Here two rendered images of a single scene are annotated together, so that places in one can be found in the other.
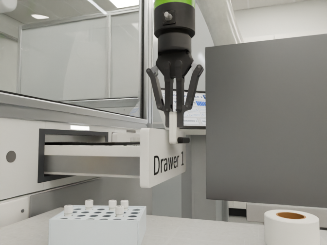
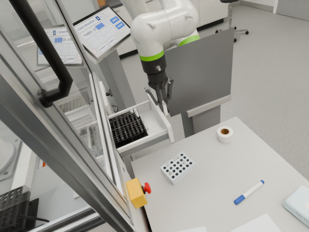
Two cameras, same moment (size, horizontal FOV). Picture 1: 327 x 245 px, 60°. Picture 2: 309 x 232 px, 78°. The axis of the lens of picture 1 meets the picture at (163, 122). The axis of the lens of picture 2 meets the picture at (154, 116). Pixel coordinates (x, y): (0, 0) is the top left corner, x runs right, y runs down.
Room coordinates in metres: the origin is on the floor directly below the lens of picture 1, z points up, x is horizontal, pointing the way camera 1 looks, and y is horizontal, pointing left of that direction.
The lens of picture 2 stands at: (0.04, 0.33, 1.49)
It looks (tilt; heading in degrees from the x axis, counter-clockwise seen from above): 41 degrees down; 333
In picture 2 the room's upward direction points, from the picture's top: 16 degrees counter-clockwise
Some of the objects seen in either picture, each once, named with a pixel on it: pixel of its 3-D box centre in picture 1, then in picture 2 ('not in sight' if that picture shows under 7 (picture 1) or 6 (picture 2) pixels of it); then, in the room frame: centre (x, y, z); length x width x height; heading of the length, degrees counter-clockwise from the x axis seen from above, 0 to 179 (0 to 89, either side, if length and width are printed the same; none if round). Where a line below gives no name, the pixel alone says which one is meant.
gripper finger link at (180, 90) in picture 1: (180, 87); (163, 91); (0.61, -0.04, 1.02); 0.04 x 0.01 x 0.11; 162
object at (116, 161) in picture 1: (88, 156); (119, 133); (0.72, 0.19, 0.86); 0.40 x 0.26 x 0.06; 72
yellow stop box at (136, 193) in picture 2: not in sight; (137, 192); (0.41, 0.29, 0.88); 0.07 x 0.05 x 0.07; 162
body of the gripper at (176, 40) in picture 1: (174, 57); (157, 78); (0.62, -0.02, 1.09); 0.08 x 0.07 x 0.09; 72
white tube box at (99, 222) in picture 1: (101, 224); (178, 167); (0.43, 0.09, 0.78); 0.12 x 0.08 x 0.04; 87
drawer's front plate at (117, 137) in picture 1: (133, 148); (106, 99); (1.03, 0.11, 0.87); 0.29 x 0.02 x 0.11; 162
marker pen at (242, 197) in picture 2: not in sight; (249, 191); (0.18, -0.02, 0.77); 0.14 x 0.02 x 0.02; 82
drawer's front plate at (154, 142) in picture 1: (167, 154); (159, 115); (0.66, -0.01, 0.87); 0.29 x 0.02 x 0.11; 162
